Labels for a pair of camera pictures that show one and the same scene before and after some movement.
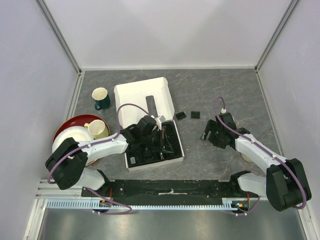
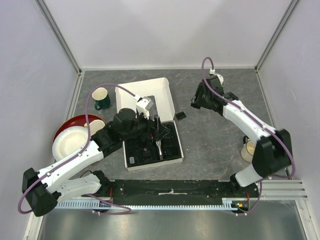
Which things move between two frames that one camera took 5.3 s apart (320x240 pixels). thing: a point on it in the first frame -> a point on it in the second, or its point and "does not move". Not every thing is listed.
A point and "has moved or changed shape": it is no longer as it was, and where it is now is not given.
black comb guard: [148, 157] does not move
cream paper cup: [98, 129] does not move
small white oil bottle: [132, 160] does not move
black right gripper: [209, 126] -> [197, 98]
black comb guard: [180, 115] does not move
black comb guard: [195, 114] has moved or changed shape
